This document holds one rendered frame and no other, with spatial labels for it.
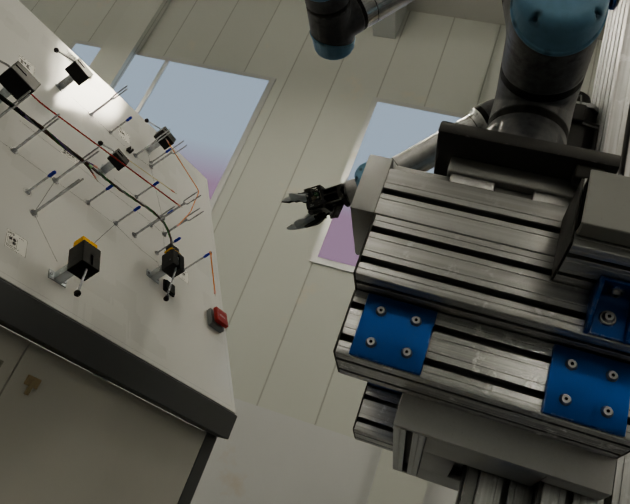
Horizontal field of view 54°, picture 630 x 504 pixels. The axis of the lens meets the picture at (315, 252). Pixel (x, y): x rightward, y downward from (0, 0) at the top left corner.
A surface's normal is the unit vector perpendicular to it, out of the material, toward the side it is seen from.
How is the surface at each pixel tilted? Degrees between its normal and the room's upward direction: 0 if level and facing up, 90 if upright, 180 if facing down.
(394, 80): 90
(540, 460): 90
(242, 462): 90
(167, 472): 90
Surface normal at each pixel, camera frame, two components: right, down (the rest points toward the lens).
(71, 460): 0.79, 0.00
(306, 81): -0.11, -0.47
